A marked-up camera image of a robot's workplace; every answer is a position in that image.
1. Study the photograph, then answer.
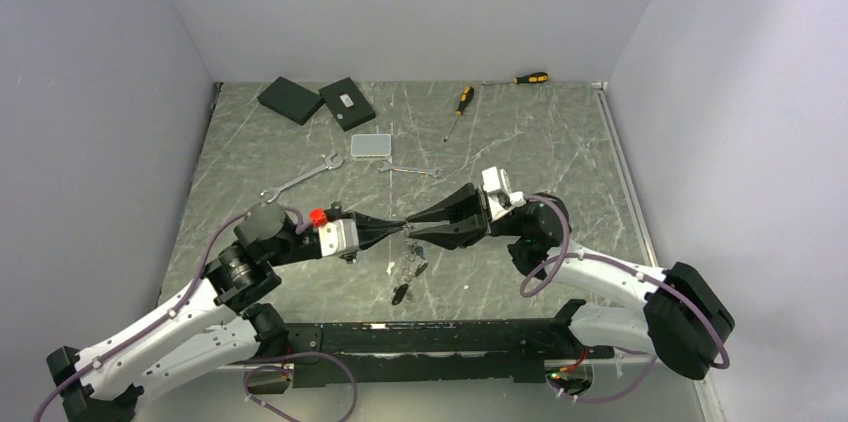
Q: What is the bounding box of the silver wrench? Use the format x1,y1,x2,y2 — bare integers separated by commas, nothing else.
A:
376,161,443,178
259,152,345,203

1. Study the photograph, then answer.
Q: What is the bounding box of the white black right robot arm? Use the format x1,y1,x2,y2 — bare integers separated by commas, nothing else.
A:
406,184,735,380

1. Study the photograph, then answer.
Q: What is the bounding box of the black yellow screwdriver far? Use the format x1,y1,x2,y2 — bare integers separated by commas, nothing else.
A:
482,72,549,86

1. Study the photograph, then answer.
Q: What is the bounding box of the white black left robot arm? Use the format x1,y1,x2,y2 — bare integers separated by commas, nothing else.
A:
47,202,405,421

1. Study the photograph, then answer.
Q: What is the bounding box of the silver left wrench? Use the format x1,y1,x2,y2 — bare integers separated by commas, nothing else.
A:
259,152,345,203

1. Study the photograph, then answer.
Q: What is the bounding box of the silver right wrench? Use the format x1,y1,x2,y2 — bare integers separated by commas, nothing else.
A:
376,161,443,178

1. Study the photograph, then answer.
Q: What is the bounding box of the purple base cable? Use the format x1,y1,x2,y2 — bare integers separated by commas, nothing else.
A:
548,352,664,406
242,352,359,422

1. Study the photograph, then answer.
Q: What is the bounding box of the white network switch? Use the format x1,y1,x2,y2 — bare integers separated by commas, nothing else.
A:
350,133,392,160

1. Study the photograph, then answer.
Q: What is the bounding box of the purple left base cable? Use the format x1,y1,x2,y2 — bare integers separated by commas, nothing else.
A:
242,352,359,422

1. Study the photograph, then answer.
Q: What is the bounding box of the black yellow screwdriver near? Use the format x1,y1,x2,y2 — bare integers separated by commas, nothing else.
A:
443,86,475,142

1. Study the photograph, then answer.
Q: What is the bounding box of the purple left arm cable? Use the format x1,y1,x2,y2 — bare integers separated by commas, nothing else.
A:
31,205,316,422

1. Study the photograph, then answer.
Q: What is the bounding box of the black flat box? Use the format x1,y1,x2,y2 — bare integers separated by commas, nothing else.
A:
257,77,324,126

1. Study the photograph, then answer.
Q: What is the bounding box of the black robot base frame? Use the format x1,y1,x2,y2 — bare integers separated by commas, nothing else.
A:
256,316,614,388

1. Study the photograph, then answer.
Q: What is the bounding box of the black yellow screwdriver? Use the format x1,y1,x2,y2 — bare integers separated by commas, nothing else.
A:
443,86,475,142
482,72,549,86

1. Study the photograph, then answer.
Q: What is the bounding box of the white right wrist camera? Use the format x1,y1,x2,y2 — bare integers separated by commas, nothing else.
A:
481,166,526,218

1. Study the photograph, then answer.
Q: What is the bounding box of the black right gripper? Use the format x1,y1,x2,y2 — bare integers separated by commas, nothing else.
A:
406,184,523,251

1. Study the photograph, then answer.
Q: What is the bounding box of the black box with label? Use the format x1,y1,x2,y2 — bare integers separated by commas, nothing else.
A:
319,77,376,132

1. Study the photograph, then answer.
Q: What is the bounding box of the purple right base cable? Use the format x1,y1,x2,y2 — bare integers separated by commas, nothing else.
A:
548,352,664,406

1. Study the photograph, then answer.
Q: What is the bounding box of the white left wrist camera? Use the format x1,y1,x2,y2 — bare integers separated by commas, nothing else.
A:
316,218,359,257

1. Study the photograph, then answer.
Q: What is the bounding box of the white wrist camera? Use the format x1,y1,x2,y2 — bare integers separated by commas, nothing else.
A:
481,166,526,218
316,218,359,257

